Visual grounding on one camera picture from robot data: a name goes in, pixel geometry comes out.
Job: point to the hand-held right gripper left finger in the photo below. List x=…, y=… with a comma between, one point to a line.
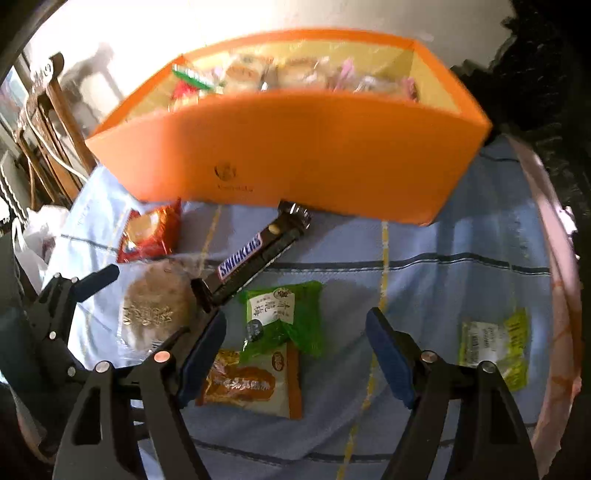
x=203, y=350

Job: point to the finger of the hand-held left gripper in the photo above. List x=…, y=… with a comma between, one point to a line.
x=69, y=364
x=99, y=281

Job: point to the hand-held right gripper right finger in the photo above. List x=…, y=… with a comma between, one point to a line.
x=392, y=355

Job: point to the green plum packet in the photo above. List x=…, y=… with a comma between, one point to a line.
x=286, y=318

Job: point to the dark chocolate bar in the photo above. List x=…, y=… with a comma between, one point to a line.
x=258, y=254

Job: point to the orange cardboard box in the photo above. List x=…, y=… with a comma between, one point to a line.
x=300, y=157

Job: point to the clear packet with bread roll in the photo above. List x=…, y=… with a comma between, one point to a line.
x=247, y=74

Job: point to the pink-edged clear cookie bag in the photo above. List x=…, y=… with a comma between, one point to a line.
x=369, y=81

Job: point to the orange and white packet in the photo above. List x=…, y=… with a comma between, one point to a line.
x=254, y=383

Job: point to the clear packet with brown pastry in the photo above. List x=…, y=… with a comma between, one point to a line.
x=157, y=307

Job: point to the red packet with round cake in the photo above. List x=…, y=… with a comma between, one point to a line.
x=150, y=230

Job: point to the white plastic bag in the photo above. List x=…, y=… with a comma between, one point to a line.
x=34, y=240

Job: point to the blue checked tablecloth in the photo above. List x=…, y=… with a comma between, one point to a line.
x=438, y=286

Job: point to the yellow-green cracker packet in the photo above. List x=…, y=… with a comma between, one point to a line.
x=494, y=346

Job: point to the carved wooden chair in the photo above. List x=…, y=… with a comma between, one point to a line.
x=46, y=129

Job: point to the pink cloth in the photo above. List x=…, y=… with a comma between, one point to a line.
x=561, y=277

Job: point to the clear packet with pale pastry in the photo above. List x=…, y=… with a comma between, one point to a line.
x=300, y=71

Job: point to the dark carved wooden furniture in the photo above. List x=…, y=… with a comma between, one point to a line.
x=535, y=69

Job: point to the white slatted frame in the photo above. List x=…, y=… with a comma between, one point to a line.
x=10, y=184

